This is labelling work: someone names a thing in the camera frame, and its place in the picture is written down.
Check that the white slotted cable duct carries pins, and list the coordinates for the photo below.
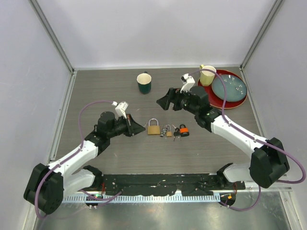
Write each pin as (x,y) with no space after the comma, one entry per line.
(176,198)

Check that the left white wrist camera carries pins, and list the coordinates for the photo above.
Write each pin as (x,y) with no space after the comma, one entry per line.
(120,108)

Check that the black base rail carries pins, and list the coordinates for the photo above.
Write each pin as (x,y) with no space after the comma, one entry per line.
(190,184)

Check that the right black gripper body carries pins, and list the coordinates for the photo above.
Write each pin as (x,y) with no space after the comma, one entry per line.
(182,100)

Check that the orange black padlock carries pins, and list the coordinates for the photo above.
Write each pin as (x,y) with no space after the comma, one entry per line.
(184,132)

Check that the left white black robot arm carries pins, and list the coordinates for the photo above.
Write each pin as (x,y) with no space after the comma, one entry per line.
(49,184)

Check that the blue ceramic plate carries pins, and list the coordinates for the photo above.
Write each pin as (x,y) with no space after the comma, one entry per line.
(236,89)

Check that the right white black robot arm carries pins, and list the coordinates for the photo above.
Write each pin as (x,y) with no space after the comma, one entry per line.
(267,162)

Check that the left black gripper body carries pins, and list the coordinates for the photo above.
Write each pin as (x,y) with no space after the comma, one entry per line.
(128,124)

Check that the small brass long-shackle padlock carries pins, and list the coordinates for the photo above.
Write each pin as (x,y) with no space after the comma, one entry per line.
(168,131)

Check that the dark green mug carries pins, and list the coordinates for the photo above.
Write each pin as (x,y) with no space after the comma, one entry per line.
(144,81)

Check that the keys with panda keychain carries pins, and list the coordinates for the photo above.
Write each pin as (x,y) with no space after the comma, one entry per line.
(163,132)

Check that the red round tray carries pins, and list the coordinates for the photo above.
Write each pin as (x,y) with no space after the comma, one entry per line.
(217,102)

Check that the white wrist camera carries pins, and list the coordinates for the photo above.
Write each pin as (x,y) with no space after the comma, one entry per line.
(188,82)
(120,108)

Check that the black-headed keys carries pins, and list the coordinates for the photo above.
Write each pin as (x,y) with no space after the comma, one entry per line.
(176,133)

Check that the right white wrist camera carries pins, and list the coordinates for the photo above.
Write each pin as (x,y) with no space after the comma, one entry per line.
(188,82)

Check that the large brass padlock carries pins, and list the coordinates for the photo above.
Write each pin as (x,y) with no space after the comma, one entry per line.
(153,127)

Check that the yellow mug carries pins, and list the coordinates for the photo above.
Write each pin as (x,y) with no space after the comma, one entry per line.
(207,77)

